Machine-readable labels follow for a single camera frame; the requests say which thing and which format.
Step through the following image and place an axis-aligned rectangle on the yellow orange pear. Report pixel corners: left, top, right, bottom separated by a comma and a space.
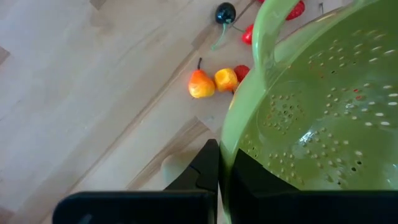
188, 57, 216, 100

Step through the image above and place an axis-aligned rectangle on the dark cherry green stem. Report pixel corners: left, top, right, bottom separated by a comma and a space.
210, 2, 237, 52

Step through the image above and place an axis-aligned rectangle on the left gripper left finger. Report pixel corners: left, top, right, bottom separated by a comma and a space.
52, 139, 220, 224

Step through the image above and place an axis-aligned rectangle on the red cherry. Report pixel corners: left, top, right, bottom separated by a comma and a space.
231, 23, 255, 46

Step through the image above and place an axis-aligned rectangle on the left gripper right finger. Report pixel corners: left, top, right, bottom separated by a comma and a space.
229, 149, 398, 224

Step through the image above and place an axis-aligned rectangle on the green plastic colander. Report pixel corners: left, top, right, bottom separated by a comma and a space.
219, 0, 398, 224

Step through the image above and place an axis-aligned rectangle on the yellow orange peach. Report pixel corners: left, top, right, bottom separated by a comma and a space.
213, 68, 239, 93

